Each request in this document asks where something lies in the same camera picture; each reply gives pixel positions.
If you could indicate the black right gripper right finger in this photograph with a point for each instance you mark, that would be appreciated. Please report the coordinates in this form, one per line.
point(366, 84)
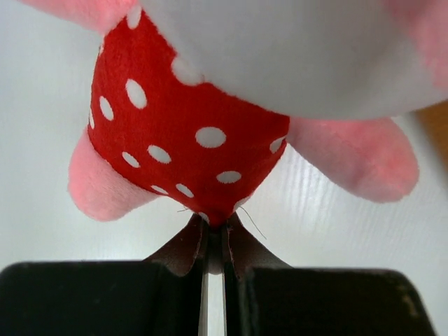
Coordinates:
point(258, 293)

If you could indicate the pink pig doll facing up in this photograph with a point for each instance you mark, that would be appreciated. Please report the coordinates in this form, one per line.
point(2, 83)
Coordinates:
point(197, 100)

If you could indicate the brown wooden toy shelf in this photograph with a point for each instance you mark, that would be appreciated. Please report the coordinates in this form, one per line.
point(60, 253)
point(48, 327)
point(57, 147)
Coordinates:
point(434, 122)

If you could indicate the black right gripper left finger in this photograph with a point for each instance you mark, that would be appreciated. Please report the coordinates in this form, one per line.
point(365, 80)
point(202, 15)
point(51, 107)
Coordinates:
point(179, 304)

